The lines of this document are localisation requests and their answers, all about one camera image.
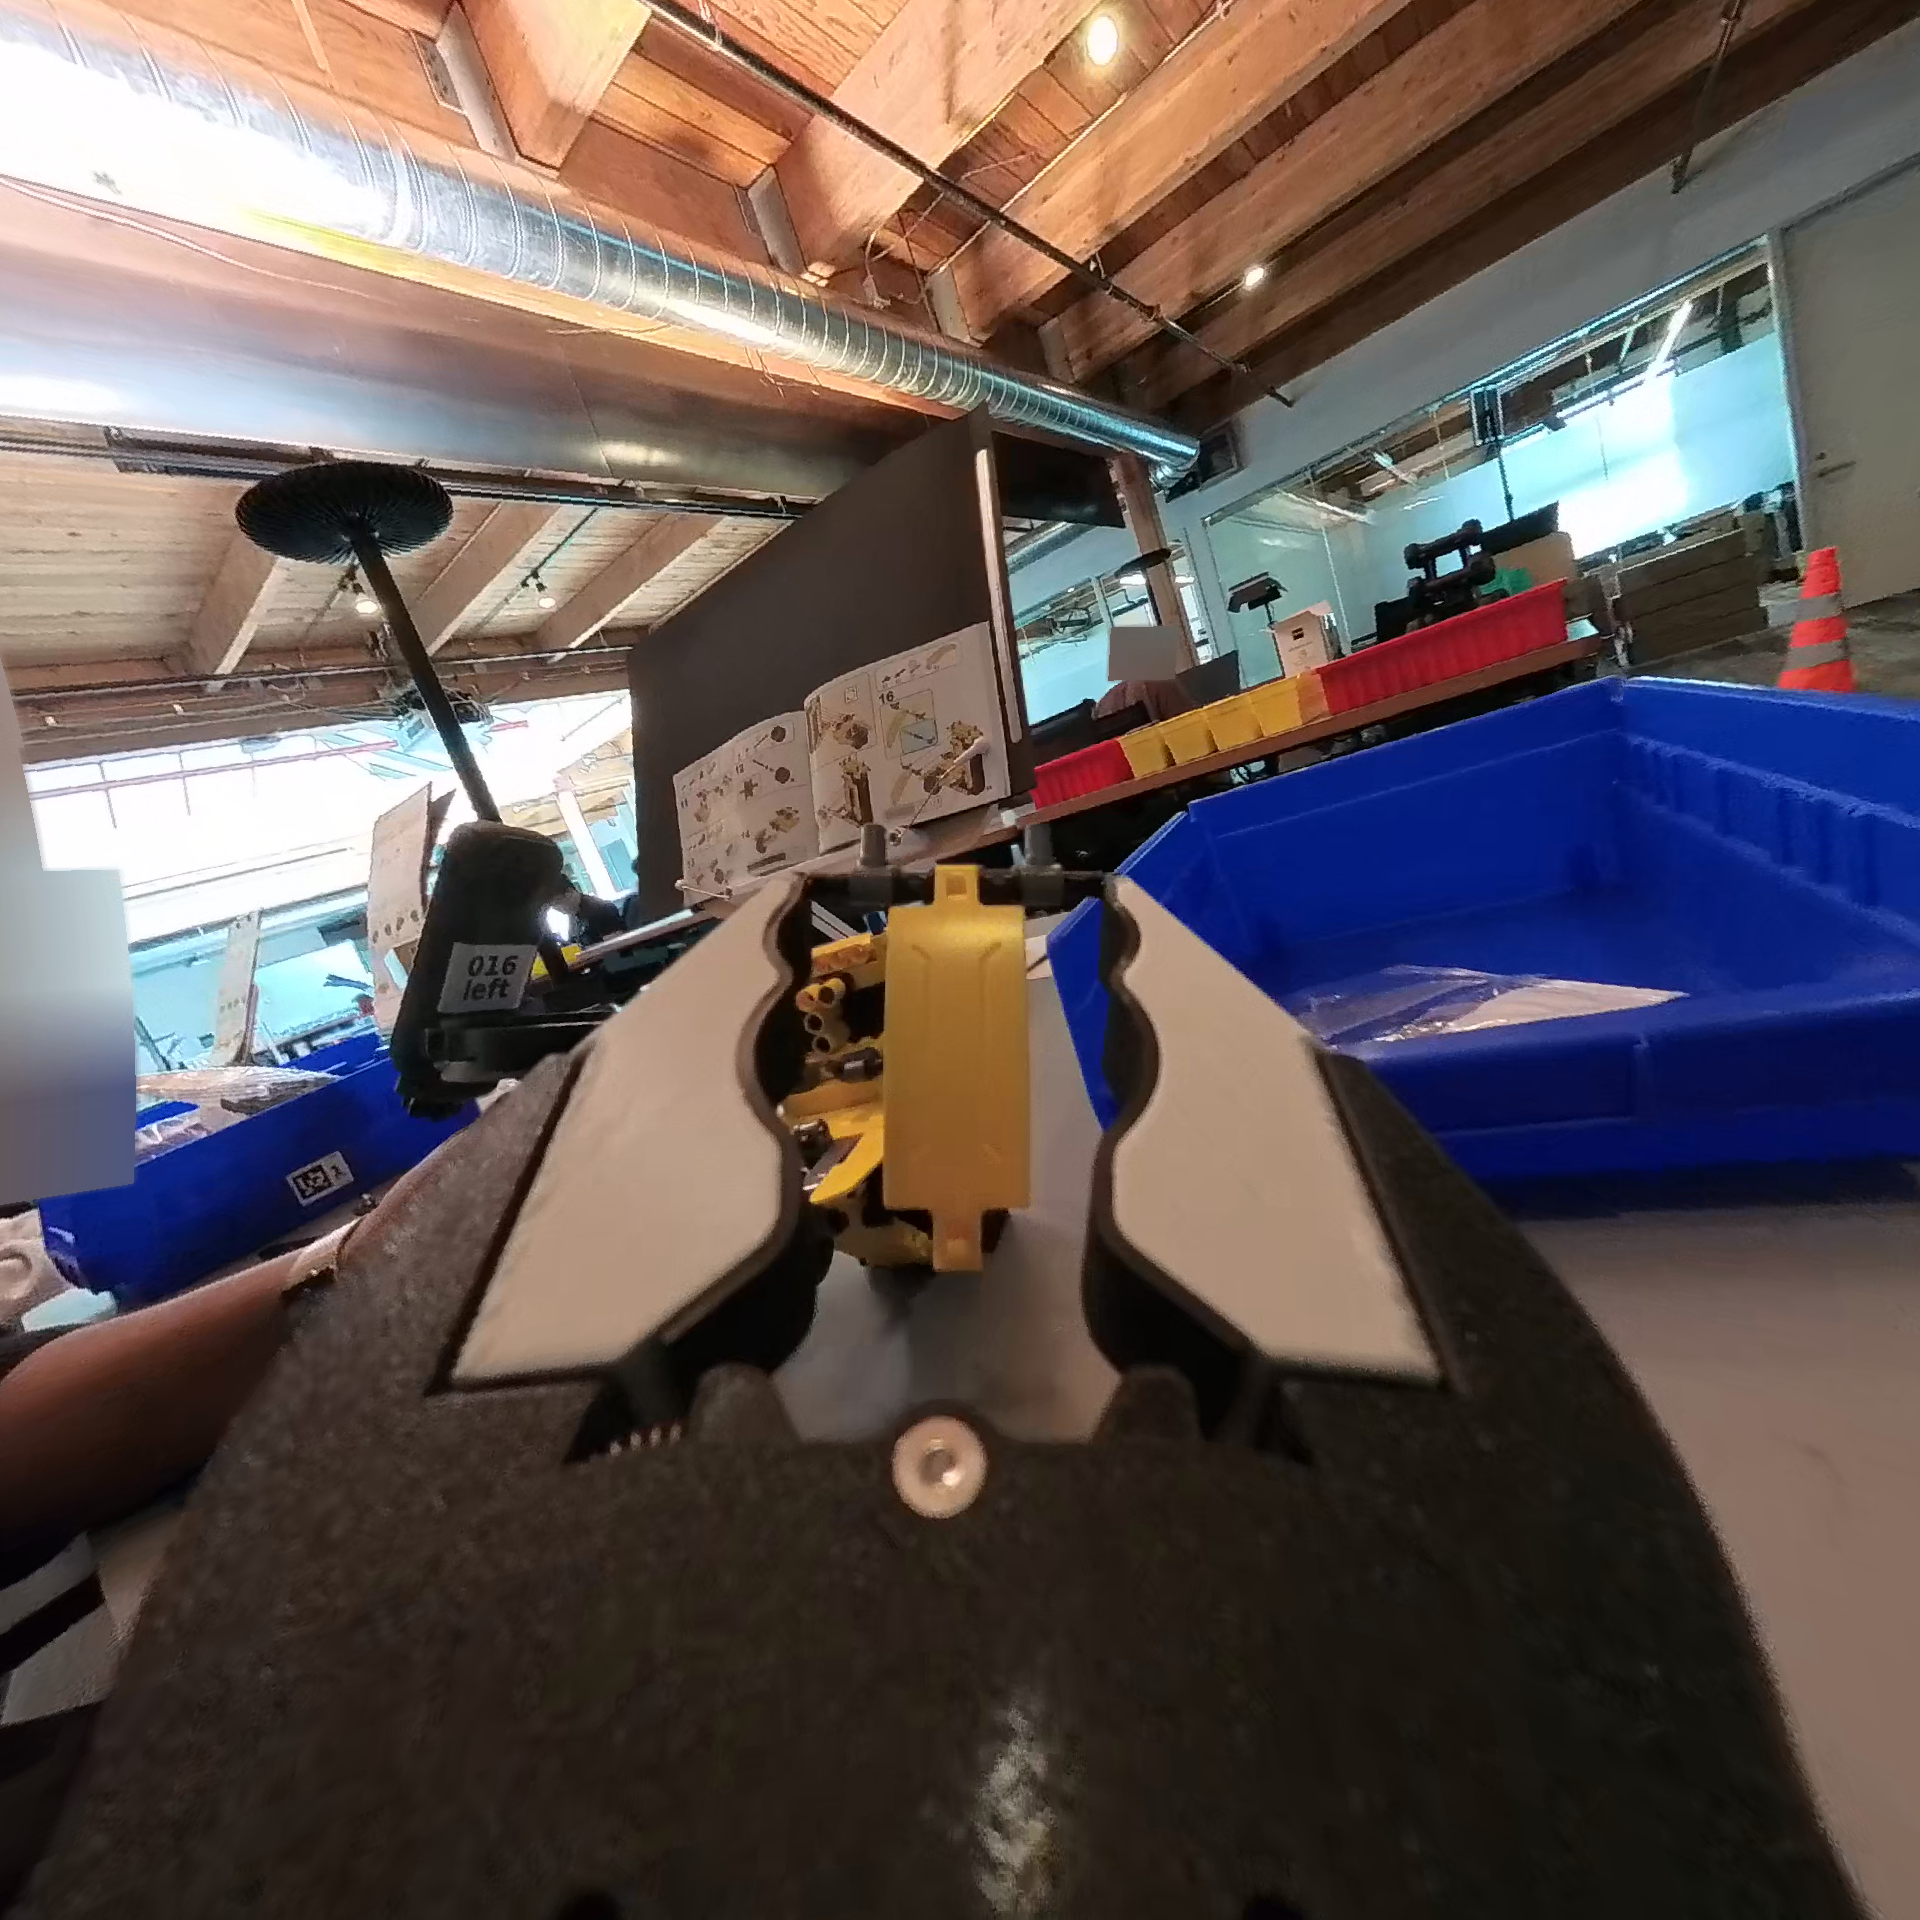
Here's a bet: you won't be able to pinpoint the brown cardboard panel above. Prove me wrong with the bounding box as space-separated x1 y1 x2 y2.
367 782 452 962

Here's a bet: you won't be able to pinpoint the long wooden table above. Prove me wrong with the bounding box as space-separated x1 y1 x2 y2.
1020 623 1608 835

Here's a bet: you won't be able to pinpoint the open instruction booklet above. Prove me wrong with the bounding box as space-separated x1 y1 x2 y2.
673 623 1004 888

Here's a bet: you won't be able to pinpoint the black machine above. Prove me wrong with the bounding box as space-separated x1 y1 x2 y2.
1372 516 1563 633

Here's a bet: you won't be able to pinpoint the black partition board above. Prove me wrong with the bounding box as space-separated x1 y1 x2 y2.
626 409 1038 919

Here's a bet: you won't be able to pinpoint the yellow panel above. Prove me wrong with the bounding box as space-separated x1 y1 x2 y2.
810 823 1112 1275

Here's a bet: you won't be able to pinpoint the silver ventilation duct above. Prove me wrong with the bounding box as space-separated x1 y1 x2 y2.
0 0 1202 483

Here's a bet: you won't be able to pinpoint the orange traffic cone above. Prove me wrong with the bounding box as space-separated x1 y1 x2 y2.
1776 547 1863 696

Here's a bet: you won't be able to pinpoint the yellow toy vehicle model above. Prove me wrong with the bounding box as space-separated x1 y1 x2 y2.
780 937 992 1270

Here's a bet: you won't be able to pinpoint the stack of cardboard boxes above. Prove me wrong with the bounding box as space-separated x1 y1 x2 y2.
1613 516 1794 663

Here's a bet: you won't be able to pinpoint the wristwatch with mesh strap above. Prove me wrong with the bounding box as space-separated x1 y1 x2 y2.
276 1218 379 1297

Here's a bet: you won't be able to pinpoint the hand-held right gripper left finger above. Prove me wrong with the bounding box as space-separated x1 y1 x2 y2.
446 874 805 1435

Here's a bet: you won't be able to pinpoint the empty clear plastic bags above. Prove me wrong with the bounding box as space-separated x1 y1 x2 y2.
1297 961 1690 1045

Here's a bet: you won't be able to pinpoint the person's striped shirt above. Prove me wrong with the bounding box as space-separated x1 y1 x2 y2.
0 1530 123 1728

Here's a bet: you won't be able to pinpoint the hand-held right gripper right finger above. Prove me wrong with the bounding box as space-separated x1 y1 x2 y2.
1081 874 1443 1446

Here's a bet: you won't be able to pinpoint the blue plastic storage bin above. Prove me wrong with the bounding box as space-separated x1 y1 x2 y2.
36 1034 482 1308
1046 674 1920 1188

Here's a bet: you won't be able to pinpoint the long red plastic bin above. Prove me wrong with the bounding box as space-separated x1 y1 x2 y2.
1316 583 1571 710

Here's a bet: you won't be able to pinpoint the white book stand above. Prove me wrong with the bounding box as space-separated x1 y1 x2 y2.
675 727 1038 911

